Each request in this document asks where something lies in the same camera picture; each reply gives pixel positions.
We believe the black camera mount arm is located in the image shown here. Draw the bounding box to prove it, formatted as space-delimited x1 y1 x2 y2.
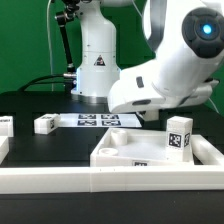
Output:
55 0 80 79

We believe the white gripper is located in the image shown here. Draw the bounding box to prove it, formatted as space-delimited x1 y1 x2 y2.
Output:
108 60 212 113

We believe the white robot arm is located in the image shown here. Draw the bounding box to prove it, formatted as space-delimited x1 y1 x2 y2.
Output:
72 0 224 113

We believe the black cable bundle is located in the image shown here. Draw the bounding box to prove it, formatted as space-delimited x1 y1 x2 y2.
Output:
18 73 77 93

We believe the white square tabletop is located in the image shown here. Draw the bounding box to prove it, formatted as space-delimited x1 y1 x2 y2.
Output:
90 128 194 167

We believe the white marker sheet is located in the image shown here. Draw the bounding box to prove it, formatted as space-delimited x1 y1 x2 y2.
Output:
59 113 141 128

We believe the grey thin cable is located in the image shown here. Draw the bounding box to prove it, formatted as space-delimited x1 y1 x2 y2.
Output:
208 98 224 118

